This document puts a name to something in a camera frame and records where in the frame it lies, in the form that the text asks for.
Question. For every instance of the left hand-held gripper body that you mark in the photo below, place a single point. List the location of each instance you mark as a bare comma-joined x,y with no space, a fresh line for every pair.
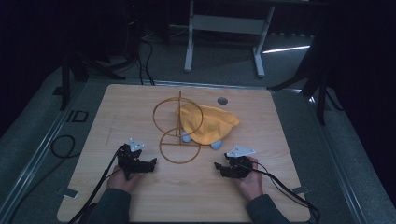
129,161

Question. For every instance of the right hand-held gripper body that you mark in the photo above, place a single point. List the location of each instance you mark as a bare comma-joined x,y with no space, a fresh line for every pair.
239,166

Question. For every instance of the yellow cloth hat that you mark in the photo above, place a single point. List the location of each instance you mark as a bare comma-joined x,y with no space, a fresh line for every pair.
208,123

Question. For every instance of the person's left hand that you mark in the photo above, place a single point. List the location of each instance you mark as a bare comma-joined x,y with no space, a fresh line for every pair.
121,182

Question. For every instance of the person's right hand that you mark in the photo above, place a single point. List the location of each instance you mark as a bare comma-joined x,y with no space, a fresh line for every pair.
252,185

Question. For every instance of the light blue round piece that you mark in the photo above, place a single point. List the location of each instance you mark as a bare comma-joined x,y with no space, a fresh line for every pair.
186,137
216,145

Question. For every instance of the grey table grommet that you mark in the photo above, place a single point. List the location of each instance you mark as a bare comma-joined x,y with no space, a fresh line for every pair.
222,100

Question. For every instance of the black tripod stand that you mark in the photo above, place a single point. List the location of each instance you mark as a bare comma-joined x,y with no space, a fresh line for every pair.
64,84
321,102

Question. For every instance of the metal table corner bracket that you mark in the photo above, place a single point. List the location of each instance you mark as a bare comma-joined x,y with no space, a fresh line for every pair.
300,189
70,193

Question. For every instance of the metal floor rail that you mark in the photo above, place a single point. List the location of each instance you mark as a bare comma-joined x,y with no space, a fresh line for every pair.
40,151
337,161

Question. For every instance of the white desk frame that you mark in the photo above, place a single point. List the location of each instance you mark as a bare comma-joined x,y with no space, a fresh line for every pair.
227,25

